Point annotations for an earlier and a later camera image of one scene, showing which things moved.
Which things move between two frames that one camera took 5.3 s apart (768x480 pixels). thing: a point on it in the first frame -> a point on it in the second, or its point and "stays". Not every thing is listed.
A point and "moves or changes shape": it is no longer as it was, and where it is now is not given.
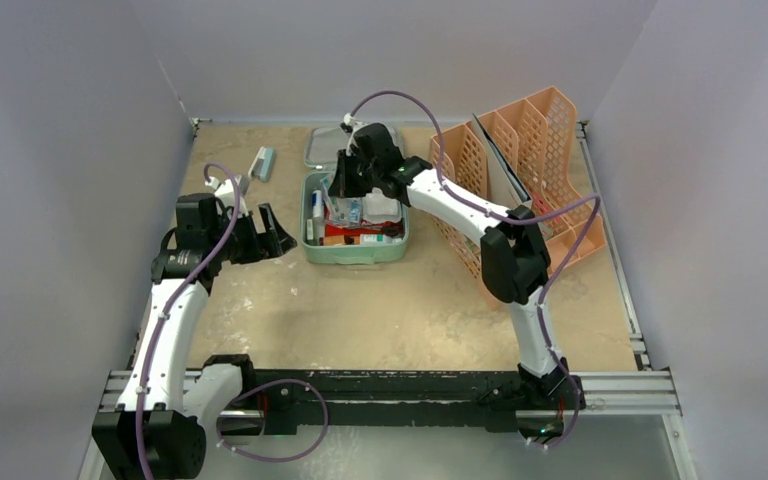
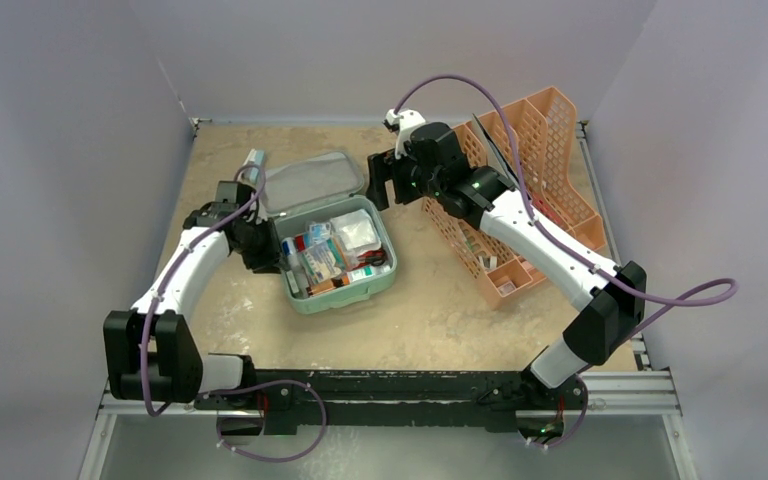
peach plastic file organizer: x=522 y=155 stays
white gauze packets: x=377 y=208 moves or changes shape
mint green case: x=322 y=145 moves or changes shape
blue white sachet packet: x=346 y=212 -> x=320 y=232
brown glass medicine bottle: x=336 y=240 -> x=340 y=281
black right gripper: x=358 y=170 -> x=380 y=182
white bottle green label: x=369 y=238 -> x=366 y=272
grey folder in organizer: x=504 y=187 stays
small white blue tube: x=317 y=206 -> x=289 y=254
